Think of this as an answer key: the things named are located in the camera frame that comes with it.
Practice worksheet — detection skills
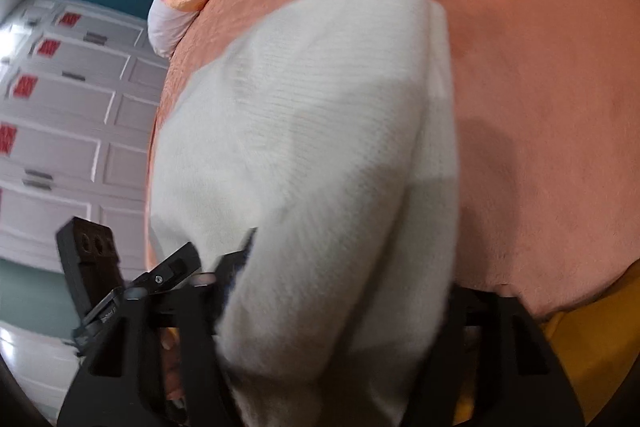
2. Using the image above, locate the white wardrobe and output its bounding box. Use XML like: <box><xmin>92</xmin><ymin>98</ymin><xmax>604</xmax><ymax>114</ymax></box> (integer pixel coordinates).
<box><xmin>0</xmin><ymin>0</ymin><xmax>171</xmax><ymax>273</ymax></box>

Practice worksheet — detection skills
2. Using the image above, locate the yellow cloth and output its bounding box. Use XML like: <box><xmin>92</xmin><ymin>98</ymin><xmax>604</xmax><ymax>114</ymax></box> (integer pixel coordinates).
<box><xmin>452</xmin><ymin>277</ymin><xmax>640</xmax><ymax>427</ymax></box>

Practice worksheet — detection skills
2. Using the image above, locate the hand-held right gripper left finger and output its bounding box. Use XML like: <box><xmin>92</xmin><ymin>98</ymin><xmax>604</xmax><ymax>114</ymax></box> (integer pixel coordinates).
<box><xmin>56</xmin><ymin>227</ymin><xmax>258</xmax><ymax>427</ymax></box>

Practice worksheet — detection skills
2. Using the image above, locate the white pillow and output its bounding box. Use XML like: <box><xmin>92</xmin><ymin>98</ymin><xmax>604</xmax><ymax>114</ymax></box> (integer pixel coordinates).
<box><xmin>147</xmin><ymin>0</ymin><xmax>196</xmax><ymax>58</ymax></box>

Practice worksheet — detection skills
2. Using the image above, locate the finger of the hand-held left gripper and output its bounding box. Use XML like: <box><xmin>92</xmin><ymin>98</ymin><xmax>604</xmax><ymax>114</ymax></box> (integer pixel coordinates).
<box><xmin>125</xmin><ymin>243</ymin><xmax>202</xmax><ymax>295</ymax></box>

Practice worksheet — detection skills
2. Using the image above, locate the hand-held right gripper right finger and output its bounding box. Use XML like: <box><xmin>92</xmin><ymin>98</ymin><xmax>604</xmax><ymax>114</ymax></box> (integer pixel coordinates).
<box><xmin>400</xmin><ymin>287</ymin><xmax>586</xmax><ymax>427</ymax></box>

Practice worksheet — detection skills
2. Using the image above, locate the orange bed blanket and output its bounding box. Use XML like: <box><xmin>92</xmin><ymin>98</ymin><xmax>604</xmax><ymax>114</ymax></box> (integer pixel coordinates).
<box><xmin>145</xmin><ymin>0</ymin><xmax>640</xmax><ymax>323</ymax></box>

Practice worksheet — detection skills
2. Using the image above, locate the white knit cardigan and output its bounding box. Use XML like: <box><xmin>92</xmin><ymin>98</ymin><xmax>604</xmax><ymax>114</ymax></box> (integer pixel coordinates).
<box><xmin>145</xmin><ymin>0</ymin><xmax>461</xmax><ymax>427</ymax></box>

